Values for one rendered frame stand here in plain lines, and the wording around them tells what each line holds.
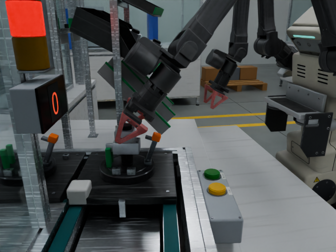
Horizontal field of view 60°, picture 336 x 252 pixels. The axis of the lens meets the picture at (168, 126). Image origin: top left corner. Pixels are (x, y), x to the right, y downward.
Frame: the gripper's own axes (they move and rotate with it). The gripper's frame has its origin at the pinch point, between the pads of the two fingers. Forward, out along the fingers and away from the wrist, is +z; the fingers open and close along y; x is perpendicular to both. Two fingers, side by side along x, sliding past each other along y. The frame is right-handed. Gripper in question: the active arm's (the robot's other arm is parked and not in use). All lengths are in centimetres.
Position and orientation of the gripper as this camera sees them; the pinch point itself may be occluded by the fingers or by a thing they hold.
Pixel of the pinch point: (122, 132)
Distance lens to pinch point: 72.0
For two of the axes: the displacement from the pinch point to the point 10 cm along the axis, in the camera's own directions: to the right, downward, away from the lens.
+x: 7.8, 5.8, 2.2
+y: 0.2, 3.4, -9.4
